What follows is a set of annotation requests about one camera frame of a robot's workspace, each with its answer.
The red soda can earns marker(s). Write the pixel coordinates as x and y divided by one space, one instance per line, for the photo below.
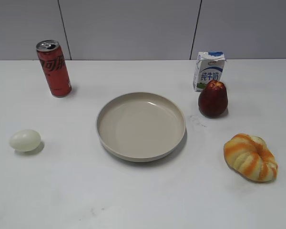
53 64

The white blue milk carton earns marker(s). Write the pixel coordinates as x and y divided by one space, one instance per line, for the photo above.
209 66

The orange striped croissant bread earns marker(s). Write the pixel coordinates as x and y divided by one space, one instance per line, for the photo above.
250 157

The white egg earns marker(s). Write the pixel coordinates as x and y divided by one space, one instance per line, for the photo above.
25 140

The dark red pear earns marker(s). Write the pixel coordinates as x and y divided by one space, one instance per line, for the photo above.
213 100

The beige round plate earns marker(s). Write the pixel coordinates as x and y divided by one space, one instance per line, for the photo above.
141 127

